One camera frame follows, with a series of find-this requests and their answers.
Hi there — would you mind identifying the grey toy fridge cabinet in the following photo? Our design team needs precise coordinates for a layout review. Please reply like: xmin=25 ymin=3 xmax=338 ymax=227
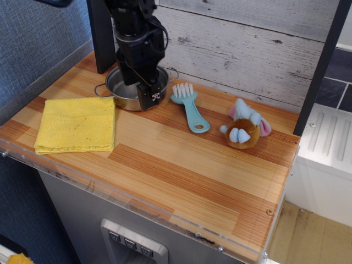
xmin=40 ymin=172 xmax=265 ymax=263

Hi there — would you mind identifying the brown and blue plush toy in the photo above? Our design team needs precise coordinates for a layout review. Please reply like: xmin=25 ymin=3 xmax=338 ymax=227
xmin=219 ymin=98 xmax=272 ymax=149

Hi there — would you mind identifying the black vertical post right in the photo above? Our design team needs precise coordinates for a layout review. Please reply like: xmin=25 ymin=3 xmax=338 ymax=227
xmin=293 ymin=0 xmax=351 ymax=136

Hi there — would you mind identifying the stainless steel pot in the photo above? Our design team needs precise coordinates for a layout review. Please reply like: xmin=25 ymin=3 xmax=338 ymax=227
xmin=94 ymin=66 xmax=179 ymax=111

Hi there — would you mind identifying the yellow object bottom left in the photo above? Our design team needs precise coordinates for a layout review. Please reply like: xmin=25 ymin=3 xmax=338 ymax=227
xmin=7 ymin=254 xmax=34 ymax=264

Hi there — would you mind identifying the white ribbed drainboard unit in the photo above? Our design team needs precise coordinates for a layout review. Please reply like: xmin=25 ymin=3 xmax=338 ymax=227
xmin=285 ymin=104 xmax=351 ymax=226

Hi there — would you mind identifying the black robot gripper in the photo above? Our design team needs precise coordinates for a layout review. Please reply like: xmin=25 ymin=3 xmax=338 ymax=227
xmin=116 ymin=26 xmax=166 ymax=110

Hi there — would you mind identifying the clear acrylic table edge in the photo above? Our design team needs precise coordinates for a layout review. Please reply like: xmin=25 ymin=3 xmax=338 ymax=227
xmin=1 ymin=131 xmax=298 ymax=263

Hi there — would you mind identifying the silver dispenser button panel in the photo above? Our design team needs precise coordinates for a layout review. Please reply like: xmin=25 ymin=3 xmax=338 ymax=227
xmin=101 ymin=218 xmax=169 ymax=263

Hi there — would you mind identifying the black vertical post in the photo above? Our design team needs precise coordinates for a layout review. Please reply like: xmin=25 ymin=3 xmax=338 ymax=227
xmin=86 ymin=0 xmax=116 ymax=74
xmin=293 ymin=0 xmax=351 ymax=136

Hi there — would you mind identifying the yellow folded towel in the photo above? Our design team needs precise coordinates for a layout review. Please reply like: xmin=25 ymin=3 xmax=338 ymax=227
xmin=34 ymin=97 xmax=116 ymax=155

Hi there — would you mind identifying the black vertical post left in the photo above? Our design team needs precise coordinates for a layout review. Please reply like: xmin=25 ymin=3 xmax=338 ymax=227
xmin=86 ymin=0 xmax=116 ymax=74

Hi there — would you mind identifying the light blue dish brush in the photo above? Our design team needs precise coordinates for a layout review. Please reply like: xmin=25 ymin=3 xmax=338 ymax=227
xmin=171 ymin=83 xmax=210 ymax=134

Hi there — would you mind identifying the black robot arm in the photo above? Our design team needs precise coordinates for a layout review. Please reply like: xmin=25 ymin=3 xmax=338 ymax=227
xmin=104 ymin=1 xmax=168 ymax=110

